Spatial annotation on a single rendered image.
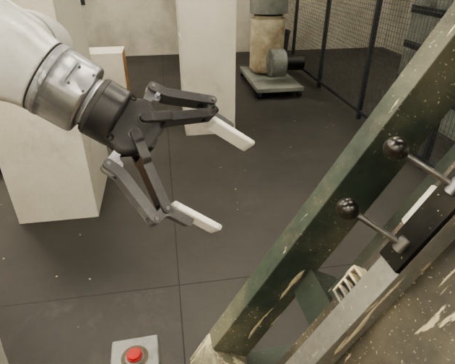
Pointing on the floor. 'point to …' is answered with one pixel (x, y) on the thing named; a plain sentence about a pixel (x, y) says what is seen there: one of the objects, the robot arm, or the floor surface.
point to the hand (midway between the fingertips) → (227, 181)
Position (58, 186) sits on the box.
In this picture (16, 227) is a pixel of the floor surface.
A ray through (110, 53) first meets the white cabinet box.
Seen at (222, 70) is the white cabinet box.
